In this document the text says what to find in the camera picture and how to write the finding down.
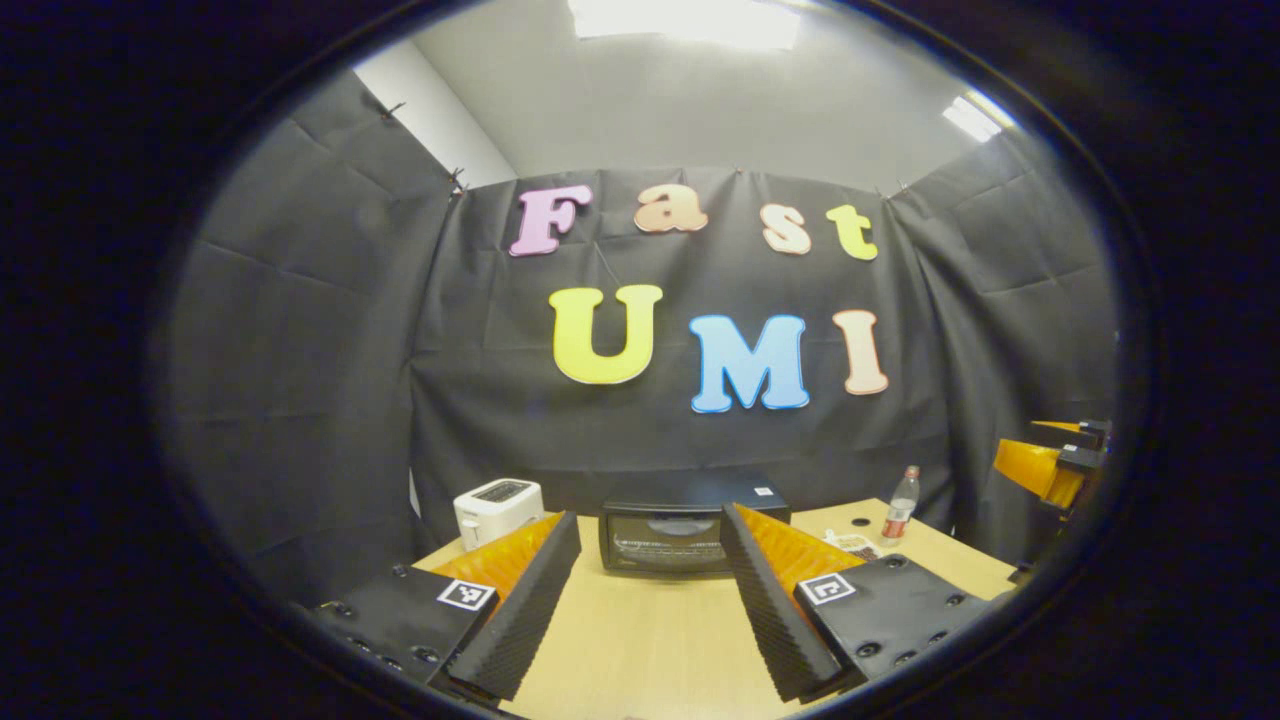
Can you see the black electric oven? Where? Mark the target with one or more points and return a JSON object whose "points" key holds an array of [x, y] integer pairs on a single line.
{"points": [[680, 490]]}

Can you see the black backdrop cloth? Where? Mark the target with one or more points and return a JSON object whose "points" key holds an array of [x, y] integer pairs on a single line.
{"points": [[320, 350]]}

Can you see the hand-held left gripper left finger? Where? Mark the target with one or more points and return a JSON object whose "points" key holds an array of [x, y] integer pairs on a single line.
{"points": [[520, 620]]}

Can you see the white divided dish with beans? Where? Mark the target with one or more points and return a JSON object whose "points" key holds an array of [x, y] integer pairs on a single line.
{"points": [[855, 545]]}

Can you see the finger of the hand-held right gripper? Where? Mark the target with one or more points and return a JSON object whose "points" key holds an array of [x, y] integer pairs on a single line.
{"points": [[1080, 431], [1040, 468]]}

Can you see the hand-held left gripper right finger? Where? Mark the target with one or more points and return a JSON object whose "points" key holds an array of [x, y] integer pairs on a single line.
{"points": [[775, 620]]}

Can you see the white toaster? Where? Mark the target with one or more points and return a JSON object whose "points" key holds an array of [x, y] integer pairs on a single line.
{"points": [[495, 505]]}

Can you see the large ceiling light panel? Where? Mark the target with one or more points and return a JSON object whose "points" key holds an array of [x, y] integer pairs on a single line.
{"points": [[685, 22]]}

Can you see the clear bottle with red label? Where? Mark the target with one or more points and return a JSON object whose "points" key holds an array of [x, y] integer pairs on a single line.
{"points": [[900, 510]]}

